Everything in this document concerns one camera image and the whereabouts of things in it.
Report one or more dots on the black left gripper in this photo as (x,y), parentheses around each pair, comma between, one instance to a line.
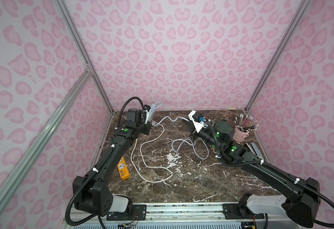
(147,127)

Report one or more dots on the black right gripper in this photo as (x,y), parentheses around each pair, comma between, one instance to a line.
(194,129)

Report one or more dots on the yellow power strip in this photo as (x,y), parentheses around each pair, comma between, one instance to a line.
(123,169)

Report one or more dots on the light blue power strip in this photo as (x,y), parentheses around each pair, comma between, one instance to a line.
(151,112)

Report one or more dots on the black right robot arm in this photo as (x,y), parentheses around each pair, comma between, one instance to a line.
(299,199)

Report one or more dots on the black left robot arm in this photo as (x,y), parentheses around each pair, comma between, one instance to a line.
(91,195)

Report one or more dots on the pink pen cup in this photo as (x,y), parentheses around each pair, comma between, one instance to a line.
(239,135)

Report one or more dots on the bundle of pens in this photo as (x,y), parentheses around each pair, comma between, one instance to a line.
(245,123)

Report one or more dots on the wooden grey block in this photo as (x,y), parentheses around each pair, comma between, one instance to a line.
(255,150)

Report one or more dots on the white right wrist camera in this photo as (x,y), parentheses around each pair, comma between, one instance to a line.
(198,120)

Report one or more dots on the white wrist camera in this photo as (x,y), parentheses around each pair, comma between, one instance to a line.
(146,111)
(198,120)

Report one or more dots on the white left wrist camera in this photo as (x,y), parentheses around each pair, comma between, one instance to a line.
(146,111)

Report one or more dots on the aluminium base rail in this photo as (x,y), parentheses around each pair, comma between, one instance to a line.
(204,215)

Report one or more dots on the aluminium corner frame post right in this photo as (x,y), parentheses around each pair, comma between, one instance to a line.
(283,42)

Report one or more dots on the aluminium corner frame post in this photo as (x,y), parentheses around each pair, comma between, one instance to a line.
(70,25)
(283,42)

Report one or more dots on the aluminium corner frame post left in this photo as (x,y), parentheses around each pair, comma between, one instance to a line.
(70,25)

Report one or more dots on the aluminium diagonal frame bar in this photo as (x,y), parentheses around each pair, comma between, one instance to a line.
(16,177)

